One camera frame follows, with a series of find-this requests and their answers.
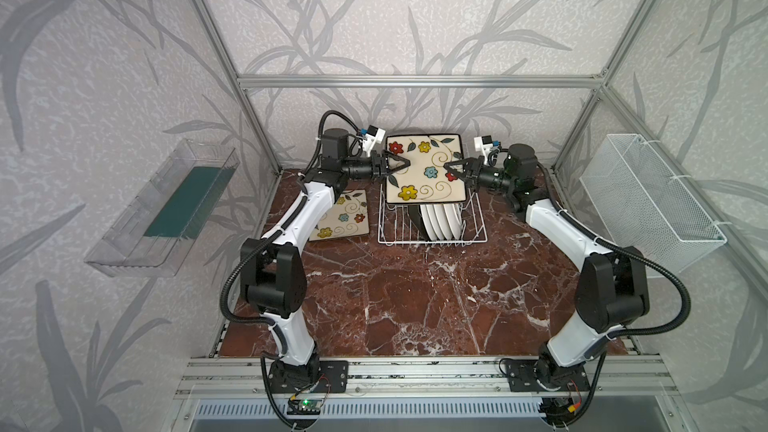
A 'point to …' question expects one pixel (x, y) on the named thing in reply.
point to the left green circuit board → (304, 407)
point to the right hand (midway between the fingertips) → (446, 159)
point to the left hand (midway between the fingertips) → (409, 161)
